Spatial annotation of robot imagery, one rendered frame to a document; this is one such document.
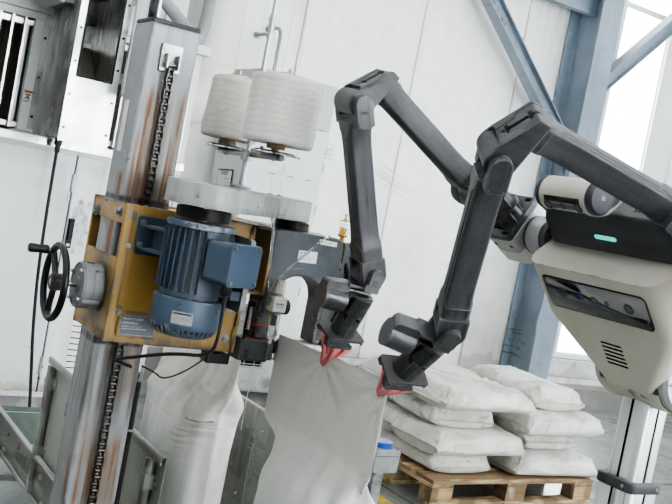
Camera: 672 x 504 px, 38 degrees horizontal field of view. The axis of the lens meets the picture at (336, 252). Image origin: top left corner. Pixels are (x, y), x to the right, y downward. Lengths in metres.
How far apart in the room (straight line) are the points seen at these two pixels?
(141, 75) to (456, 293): 0.91
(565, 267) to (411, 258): 5.48
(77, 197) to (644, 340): 3.46
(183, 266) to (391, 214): 5.42
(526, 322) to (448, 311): 6.48
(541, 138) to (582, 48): 6.81
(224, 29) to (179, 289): 3.64
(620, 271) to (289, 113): 0.77
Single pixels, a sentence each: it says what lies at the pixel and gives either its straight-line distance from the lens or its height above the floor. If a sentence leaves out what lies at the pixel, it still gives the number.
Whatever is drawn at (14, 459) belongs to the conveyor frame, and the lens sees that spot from 3.69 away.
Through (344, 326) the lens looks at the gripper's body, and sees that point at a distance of 2.16.
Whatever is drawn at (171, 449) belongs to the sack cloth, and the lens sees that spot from 2.71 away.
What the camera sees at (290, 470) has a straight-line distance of 2.23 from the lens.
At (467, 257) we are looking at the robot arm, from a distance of 1.74.
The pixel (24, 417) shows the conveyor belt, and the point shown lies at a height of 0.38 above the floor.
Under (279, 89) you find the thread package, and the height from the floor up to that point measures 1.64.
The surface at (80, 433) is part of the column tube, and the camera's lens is 2.33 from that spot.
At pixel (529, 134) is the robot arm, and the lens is 1.60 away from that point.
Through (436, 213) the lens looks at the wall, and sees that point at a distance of 7.66.
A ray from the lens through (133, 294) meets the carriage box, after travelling 2.22.
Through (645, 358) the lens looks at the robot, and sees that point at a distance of 2.12.
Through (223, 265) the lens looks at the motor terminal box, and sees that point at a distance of 2.01.
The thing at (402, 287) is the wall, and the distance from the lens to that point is 7.57.
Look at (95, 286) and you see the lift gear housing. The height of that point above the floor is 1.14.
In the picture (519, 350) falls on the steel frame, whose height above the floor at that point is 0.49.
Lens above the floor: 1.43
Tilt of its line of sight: 3 degrees down
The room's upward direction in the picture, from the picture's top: 11 degrees clockwise
